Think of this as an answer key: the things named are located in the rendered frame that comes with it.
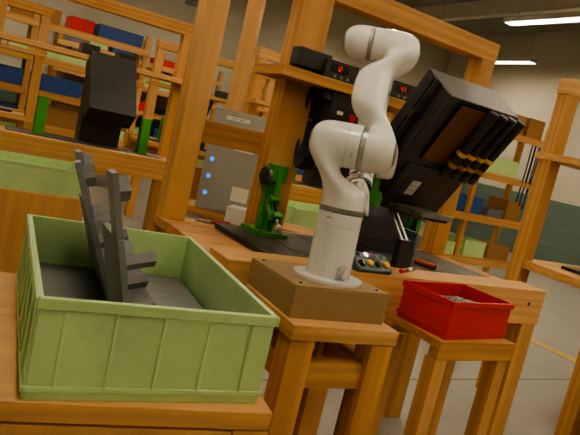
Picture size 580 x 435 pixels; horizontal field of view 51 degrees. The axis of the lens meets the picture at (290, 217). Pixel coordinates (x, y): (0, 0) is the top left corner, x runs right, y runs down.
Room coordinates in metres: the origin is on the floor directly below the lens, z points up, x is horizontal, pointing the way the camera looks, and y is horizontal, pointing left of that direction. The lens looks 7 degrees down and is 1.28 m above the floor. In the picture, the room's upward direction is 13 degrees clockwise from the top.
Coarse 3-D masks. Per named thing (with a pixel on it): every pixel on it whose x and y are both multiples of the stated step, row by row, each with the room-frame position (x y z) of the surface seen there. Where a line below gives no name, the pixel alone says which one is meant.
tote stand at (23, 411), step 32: (0, 288) 1.36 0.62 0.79; (0, 320) 1.18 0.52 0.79; (0, 352) 1.04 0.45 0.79; (0, 384) 0.93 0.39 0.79; (0, 416) 0.88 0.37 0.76; (32, 416) 0.90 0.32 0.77; (64, 416) 0.92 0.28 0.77; (96, 416) 0.94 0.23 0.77; (128, 416) 0.96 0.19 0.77; (160, 416) 0.98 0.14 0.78; (192, 416) 1.00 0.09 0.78; (224, 416) 1.02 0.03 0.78; (256, 416) 1.04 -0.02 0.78
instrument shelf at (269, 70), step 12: (264, 72) 2.42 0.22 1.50; (276, 72) 2.34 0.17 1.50; (288, 72) 2.32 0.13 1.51; (300, 72) 2.34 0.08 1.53; (312, 72) 2.37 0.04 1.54; (312, 84) 2.40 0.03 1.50; (324, 84) 2.40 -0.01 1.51; (336, 84) 2.43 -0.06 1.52; (348, 84) 2.46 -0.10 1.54; (396, 108) 2.61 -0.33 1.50
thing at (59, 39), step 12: (60, 36) 10.34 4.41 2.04; (72, 36) 10.49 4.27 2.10; (168, 60) 11.36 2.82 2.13; (48, 72) 10.69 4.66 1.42; (72, 72) 10.45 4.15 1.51; (216, 72) 11.83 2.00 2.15; (144, 84) 11.18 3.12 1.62; (168, 84) 11.39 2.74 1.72; (216, 84) 11.75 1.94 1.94; (168, 96) 11.32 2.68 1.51; (72, 108) 10.61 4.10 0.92; (156, 132) 11.35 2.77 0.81
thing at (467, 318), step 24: (408, 288) 1.92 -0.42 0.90; (432, 288) 2.02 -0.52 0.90; (456, 288) 2.09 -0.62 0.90; (408, 312) 1.90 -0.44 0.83; (432, 312) 1.82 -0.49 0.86; (456, 312) 1.78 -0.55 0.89; (480, 312) 1.86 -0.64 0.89; (504, 312) 1.93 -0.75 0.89; (456, 336) 1.80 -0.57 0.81; (480, 336) 1.88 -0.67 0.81
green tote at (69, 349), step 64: (64, 256) 1.48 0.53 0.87; (192, 256) 1.55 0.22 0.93; (64, 320) 0.91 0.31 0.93; (128, 320) 0.96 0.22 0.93; (192, 320) 1.01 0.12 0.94; (256, 320) 1.06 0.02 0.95; (64, 384) 0.92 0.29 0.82; (128, 384) 0.97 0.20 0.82; (192, 384) 1.02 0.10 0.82; (256, 384) 1.07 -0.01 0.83
